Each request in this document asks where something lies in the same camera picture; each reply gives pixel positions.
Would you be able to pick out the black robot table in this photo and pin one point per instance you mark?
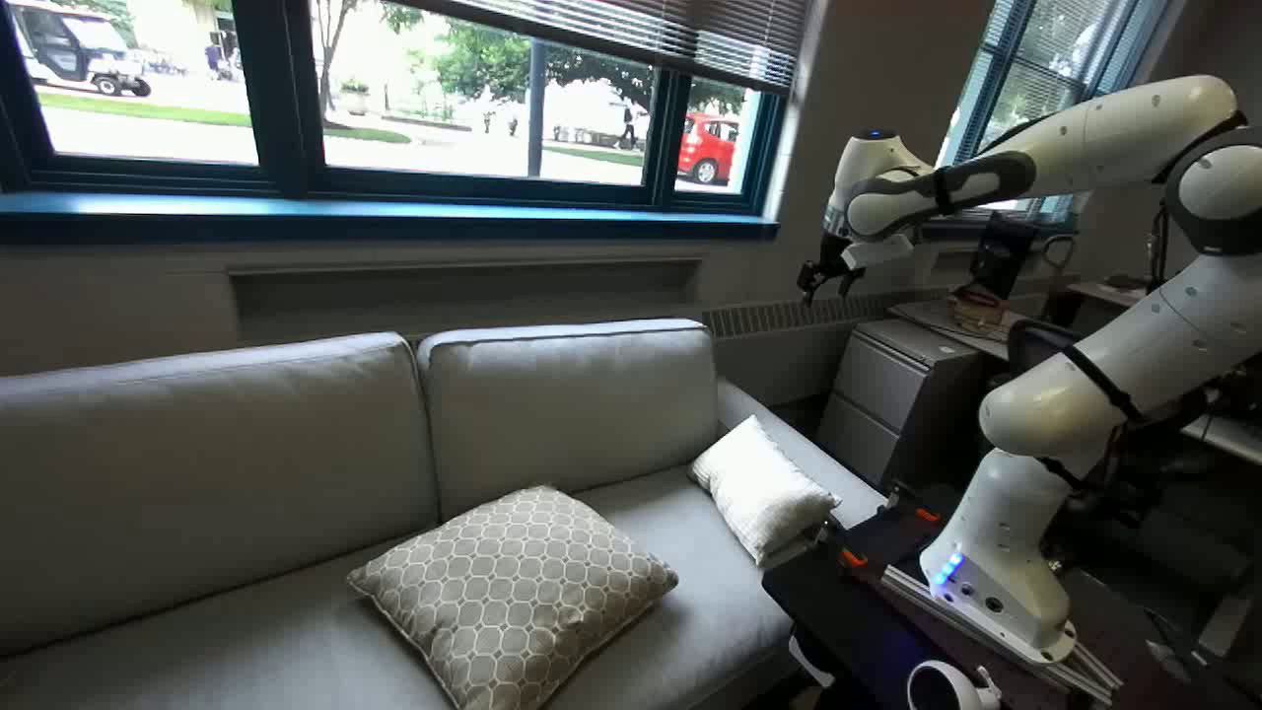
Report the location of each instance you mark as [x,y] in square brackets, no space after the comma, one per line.
[854,634]

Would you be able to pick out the big beige patterned pillow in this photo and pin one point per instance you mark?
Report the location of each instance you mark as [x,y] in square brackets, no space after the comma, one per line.
[519,592]

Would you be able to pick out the white vehicle outside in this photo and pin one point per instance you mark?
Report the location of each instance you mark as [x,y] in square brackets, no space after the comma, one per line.
[81,44]

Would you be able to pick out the small white pillow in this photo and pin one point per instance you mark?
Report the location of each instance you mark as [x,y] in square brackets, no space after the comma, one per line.
[763,489]

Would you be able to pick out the red car outside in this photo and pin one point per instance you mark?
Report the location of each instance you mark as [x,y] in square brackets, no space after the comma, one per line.
[710,146]

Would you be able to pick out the white VR controller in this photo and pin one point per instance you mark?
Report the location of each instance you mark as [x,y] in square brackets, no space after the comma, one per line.
[982,686]

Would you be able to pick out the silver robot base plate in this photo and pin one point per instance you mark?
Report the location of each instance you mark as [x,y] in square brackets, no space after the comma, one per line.
[921,592]

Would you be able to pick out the grey filing cabinet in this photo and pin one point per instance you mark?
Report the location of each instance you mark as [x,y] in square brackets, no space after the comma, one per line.
[894,397]

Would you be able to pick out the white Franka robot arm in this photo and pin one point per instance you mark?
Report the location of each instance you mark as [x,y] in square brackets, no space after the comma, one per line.
[1129,130]

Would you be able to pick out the grey window blinds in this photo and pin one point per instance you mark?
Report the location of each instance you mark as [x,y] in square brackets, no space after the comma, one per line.
[632,24]

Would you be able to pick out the orange black clamp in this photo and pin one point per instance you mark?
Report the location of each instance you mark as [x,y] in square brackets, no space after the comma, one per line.
[926,516]
[854,559]

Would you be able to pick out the small woven basket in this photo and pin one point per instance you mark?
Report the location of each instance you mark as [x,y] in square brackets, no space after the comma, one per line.
[974,308]

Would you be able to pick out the cluttered white desk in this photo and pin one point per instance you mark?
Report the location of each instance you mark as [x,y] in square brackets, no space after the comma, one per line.
[1224,437]

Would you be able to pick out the narrow teal framed window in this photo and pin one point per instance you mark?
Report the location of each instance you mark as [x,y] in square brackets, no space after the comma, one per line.
[978,82]

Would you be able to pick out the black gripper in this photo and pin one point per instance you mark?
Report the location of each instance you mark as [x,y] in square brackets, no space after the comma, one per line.
[834,264]

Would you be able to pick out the wall radiator vent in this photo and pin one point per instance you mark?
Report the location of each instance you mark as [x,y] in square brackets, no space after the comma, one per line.
[774,317]

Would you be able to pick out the wide teal window frame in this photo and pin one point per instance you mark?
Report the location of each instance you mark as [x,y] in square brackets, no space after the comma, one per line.
[290,92]

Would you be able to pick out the grey couch back cushion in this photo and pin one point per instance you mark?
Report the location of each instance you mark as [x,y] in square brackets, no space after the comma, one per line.
[198,488]
[564,408]

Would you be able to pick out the grey fabric couch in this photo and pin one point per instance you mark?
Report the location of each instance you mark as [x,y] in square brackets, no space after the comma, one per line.
[685,537]

